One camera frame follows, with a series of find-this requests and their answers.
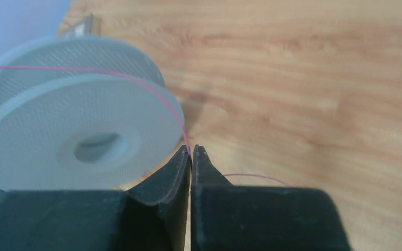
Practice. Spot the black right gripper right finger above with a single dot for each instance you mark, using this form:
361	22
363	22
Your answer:
203	173

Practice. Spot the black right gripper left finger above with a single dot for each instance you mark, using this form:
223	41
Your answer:
156	208

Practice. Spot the white plastic cable spool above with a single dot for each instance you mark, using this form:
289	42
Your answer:
82	113

